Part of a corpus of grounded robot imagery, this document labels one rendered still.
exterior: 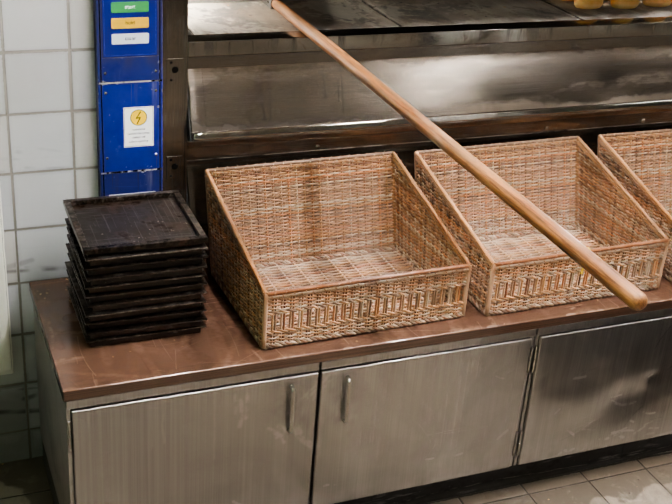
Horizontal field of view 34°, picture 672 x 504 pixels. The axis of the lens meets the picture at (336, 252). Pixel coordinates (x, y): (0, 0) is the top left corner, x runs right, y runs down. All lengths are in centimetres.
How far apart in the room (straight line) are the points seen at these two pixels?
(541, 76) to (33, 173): 145
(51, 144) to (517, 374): 133
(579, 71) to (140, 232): 142
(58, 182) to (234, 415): 74
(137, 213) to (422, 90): 89
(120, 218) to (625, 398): 150
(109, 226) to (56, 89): 37
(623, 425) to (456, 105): 103
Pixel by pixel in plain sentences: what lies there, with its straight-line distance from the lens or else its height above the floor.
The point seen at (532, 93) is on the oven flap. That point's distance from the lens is 326.
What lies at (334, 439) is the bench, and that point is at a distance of 280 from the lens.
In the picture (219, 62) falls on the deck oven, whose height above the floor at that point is 112.
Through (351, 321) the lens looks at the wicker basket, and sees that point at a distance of 267.
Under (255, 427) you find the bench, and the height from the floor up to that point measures 39.
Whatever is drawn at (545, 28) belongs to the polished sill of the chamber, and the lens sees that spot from 322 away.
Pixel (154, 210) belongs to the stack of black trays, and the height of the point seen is 83.
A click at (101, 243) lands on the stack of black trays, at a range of 255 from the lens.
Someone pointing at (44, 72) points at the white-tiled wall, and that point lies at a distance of 275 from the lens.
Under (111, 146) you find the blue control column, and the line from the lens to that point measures 281.
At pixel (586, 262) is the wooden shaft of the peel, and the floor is 119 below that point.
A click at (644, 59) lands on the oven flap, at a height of 106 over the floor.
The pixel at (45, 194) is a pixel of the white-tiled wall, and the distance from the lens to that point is 286.
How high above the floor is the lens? 196
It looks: 27 degrees down
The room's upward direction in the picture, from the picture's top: 4 degrees clockwise
